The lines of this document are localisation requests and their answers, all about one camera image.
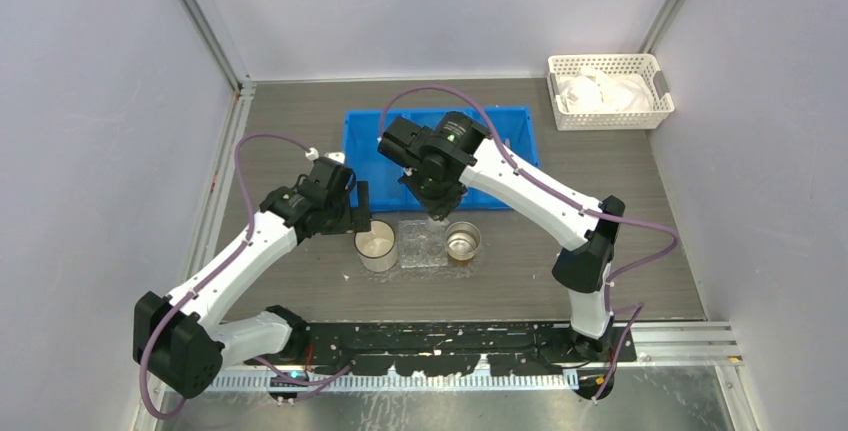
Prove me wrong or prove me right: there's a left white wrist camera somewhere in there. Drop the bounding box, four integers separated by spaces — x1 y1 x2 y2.
304 147 346 165

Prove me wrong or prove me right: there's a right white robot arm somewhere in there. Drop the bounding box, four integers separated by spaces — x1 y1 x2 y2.
378 111 617 362

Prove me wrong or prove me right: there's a white plastic basket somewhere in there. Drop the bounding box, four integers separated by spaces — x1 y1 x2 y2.
547 53 675 131

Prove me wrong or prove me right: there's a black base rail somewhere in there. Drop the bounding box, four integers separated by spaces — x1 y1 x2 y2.
264 321 636 377

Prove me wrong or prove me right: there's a steel cup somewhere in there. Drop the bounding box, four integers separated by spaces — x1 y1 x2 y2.
445 221 482 262

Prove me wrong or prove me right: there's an aluminium frame extrusion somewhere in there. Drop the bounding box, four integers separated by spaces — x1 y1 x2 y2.
202 322 742 398

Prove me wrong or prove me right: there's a blue three-compartment bin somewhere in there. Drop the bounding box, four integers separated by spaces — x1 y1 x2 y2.
342 106 540 212

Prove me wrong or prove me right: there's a white cloth in basket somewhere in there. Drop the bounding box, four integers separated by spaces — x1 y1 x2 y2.
556 66 655 114

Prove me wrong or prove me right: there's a white-inside mug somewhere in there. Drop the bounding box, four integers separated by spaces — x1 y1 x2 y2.
354 220 398 273

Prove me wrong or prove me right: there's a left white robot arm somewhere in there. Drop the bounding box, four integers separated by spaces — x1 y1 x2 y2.
133 152 370 399

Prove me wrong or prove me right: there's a clear acrylic toothbrush holder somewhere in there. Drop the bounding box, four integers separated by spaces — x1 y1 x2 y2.
397 218 449 269

